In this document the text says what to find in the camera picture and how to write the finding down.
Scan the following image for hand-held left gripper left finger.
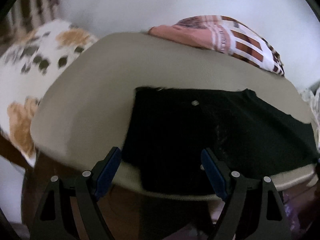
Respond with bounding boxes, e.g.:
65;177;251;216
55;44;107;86
29;147;122;240

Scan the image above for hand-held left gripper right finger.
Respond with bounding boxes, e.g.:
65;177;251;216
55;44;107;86
201;148;292;240

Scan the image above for black pants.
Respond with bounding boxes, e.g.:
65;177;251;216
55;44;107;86
122;86;320;228

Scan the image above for purple cloth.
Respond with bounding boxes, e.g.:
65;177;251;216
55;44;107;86
282;190;316;240

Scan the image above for white blanket with orange patches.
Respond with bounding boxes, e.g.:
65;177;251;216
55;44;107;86
0;19;99;168

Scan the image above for pale floral cloth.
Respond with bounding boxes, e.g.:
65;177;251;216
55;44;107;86
299;80;320;153

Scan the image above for pink patterned cloth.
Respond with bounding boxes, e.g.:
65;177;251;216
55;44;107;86
147;15;286;77

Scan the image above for brown striped curtain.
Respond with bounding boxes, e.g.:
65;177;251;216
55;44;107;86
5;0;60;43

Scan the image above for brown wooden bed frame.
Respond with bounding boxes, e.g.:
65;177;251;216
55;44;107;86
21;152;225;240

